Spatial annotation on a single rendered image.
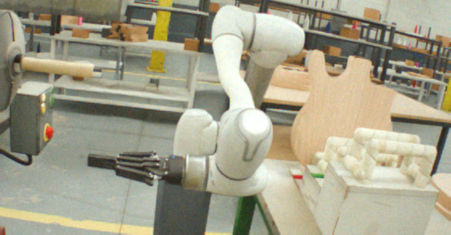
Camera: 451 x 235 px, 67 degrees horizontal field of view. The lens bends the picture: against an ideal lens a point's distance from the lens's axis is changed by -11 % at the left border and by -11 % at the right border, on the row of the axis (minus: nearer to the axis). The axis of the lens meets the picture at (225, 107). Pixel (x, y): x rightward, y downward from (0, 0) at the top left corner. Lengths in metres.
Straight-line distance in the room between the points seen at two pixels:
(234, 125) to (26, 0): 0.49
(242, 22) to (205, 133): 0.60
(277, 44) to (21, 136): 0.88
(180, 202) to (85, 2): 1.19
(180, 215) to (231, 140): 1.05
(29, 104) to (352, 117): 1.00
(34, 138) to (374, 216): 0.99
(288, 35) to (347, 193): 0.62
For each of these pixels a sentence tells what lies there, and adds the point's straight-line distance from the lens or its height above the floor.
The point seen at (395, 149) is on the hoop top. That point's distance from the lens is 0.93.
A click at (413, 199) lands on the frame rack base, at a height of 1.08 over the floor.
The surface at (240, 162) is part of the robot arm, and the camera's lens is 0.81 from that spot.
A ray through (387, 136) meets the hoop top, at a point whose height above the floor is 1.20.
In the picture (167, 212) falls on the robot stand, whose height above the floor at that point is 0.51.
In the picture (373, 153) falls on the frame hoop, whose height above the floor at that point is 1.18.
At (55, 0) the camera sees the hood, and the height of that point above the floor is 1.41.
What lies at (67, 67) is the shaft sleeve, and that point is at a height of 1.26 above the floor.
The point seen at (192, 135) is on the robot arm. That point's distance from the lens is 1.67.
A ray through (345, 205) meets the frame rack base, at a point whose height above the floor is 1.05.
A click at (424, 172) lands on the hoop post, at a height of 1.15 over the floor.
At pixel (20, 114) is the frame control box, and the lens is 1.23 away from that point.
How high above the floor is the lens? 1.44
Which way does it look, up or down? 14 degrees down
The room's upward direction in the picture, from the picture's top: 9 degrees clockwise
